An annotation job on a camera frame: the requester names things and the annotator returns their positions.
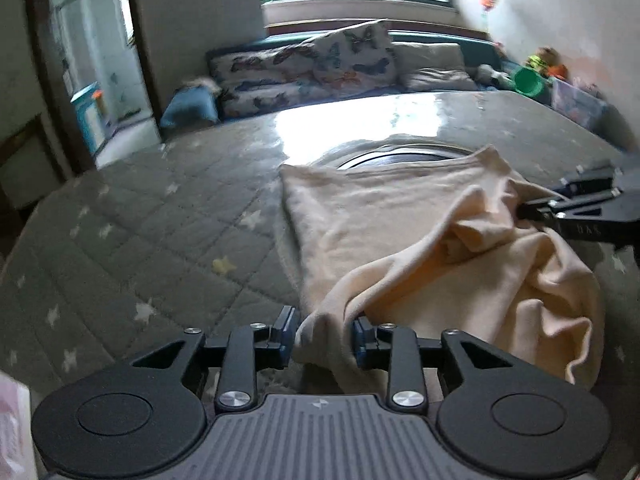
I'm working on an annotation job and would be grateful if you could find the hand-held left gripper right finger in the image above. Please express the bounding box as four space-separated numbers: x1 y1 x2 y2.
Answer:
352 316 511 415

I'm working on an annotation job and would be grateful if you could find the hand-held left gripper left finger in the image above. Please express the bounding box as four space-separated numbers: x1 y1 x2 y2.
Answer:
131 305 302 413

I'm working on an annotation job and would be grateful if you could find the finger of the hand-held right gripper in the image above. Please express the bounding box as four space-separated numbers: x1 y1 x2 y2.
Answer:
552 161 618 198
516 189 626 222

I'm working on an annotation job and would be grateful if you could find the cream long-sleeve top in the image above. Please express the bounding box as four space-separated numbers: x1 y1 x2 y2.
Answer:
277 144 606 391

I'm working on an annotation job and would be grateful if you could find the clear plastic storage box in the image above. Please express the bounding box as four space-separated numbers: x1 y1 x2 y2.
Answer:
550 80 608 131

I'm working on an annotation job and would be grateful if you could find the green plastic basin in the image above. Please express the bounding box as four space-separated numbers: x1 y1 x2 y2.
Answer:
512 66 546 98

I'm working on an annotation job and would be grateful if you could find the brown plush toy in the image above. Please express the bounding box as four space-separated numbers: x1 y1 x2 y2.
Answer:
525 47 568 78

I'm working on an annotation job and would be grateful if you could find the grey cloth bundle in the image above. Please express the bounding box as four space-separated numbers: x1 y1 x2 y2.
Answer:
475 65 516 88

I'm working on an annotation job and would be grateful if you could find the round black glass hotplate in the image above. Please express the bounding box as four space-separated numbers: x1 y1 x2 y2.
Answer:
310 132 473 171

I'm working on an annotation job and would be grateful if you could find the beige pillow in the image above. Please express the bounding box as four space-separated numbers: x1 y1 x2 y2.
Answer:
392 42 481 93

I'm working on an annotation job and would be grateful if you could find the colourful pinwheel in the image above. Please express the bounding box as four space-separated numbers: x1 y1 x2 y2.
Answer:
481 0 501 31

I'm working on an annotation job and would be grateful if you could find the blue folded blanket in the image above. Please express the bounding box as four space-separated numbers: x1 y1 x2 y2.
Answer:
160 85 221 128

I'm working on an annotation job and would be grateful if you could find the long butterfly print cushion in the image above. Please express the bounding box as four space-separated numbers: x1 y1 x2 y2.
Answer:
207 42 351 122

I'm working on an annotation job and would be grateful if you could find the square butterfly print cushion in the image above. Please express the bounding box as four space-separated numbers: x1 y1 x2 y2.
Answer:
312 19 401 98

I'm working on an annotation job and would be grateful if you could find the small cream cloth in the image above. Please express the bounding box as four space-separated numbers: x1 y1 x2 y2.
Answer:
180 77 221 93

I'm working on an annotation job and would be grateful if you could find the white and pink tissue packet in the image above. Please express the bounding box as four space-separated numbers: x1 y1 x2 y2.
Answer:
0 370 38 480

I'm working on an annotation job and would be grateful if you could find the blue small cabinet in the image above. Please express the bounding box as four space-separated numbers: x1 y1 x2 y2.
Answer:
70 85 108 153

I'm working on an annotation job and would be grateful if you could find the dark wooden sideboard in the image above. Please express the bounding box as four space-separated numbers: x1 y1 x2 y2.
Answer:
0 110 76 221

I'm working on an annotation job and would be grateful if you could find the dark wooden door frame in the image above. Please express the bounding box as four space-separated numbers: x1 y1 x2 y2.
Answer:
25 0 166 176

